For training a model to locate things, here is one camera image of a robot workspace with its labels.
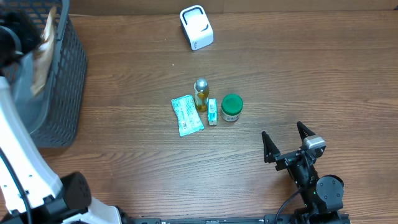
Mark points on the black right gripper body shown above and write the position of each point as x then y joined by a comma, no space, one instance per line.
286,160

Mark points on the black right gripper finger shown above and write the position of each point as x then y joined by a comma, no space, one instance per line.
304,132
270,149

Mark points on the small teal tissue pack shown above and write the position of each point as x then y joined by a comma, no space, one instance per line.
212,112

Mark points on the teal snack packet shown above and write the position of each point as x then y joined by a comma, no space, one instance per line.
188,118

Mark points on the yellow liquid bottle silver cap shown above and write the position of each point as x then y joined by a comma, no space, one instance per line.
202,91

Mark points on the beige Pantree snack pouch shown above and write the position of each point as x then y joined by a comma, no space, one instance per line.
43,54

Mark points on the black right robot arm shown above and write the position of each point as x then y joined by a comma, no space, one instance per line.
322,196

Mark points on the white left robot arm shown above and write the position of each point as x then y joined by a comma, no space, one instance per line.
33,192

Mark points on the white barcode scanner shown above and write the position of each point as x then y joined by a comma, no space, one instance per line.
196,27

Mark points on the green lid jar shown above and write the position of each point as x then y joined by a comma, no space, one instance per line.
231,107

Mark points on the dark grey plastic basket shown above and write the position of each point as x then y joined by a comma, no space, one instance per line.
52,116

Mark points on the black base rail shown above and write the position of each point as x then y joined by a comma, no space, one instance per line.
236,221

